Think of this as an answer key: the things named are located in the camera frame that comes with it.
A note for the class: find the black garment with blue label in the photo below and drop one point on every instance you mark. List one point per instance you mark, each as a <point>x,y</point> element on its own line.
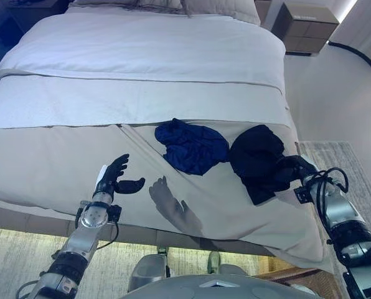
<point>254,149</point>

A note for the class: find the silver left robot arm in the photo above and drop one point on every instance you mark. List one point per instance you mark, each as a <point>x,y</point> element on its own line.
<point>92,218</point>

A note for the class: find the silver left robot leg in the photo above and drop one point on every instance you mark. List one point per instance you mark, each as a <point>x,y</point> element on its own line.
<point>148,268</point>

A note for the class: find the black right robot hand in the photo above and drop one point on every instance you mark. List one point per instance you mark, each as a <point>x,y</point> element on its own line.
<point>297,166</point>

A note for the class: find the white curtain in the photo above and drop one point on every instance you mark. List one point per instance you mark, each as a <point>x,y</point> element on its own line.
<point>366,28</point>

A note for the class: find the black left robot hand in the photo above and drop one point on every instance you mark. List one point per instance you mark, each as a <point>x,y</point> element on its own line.
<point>109,177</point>

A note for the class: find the brown cube nightstand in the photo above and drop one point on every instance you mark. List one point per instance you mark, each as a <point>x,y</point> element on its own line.
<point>307,31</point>

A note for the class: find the dark blue garment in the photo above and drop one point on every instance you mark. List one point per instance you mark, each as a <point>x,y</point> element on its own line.
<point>191,146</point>

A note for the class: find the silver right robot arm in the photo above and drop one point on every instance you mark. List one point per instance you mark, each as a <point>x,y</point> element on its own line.
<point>338,208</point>

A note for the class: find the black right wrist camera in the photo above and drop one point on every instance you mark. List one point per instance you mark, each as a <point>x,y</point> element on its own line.
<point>302,195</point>

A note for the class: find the white duvet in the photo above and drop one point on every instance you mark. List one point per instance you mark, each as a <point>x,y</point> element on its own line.
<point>142,62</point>

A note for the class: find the silver robot leg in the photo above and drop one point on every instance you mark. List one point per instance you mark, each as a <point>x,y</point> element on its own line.
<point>232,269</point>
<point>148,268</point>

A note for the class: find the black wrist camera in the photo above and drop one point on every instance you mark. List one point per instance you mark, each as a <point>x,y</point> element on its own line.
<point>114,214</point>
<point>302,195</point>

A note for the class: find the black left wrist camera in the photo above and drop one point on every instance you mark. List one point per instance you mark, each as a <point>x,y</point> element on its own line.
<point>114,214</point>

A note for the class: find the beige bed runner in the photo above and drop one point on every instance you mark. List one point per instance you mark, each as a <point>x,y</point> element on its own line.
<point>48,162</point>

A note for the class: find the black curved floor strip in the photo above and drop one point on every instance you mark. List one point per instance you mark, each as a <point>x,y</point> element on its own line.
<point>352,50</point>

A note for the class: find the grey robot torso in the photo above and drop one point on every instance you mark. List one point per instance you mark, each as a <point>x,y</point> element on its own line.
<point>219,289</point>

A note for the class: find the silver right robot leg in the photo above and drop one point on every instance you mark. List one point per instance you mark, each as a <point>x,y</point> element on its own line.
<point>232,269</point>

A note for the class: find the dark wooden nightstand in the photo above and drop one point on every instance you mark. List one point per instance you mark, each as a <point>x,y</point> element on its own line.
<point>33,15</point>

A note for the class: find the brown wicker basket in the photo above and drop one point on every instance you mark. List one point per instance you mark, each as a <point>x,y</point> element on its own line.
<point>282,274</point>

